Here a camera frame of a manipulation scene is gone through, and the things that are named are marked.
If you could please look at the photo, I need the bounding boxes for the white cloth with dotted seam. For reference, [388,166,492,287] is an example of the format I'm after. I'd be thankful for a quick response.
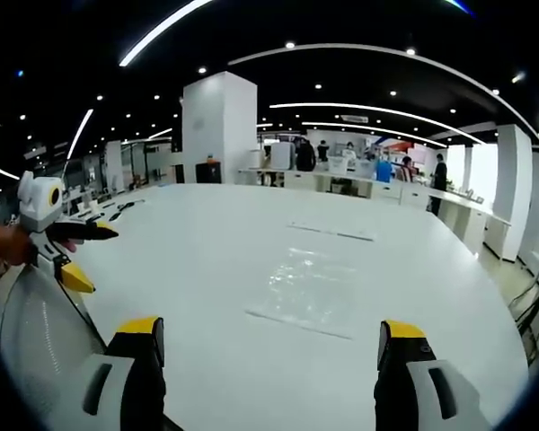
[0,264,110,408]

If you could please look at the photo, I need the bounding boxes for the black floor cables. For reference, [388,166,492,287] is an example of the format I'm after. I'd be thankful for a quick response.
[508,251,539,365]

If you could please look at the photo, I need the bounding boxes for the person's left hand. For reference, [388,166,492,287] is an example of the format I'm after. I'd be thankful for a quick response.
[0,216,37,270]

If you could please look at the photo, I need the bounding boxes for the white box appliance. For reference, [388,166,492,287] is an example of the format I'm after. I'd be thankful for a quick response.
[269,142,296,172]

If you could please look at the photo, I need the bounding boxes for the wide white square pillar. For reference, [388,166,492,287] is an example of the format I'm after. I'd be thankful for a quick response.
[181,70,259,185]

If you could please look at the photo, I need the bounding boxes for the clear crinkled food packaging bag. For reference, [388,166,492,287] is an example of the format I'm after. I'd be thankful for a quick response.
[244,245,358,341]

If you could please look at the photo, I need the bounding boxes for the slim white pillar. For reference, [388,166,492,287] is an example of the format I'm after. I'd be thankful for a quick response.
[491,124,534,262]

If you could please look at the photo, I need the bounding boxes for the black cabinet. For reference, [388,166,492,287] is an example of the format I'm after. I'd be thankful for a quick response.
[195,162,223,184]

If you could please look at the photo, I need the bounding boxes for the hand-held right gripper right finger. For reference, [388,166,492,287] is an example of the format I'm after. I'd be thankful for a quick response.
[373,319,493,431]

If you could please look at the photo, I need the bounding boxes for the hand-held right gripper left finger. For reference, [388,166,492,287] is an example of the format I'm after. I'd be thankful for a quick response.
[49,316,168,431]

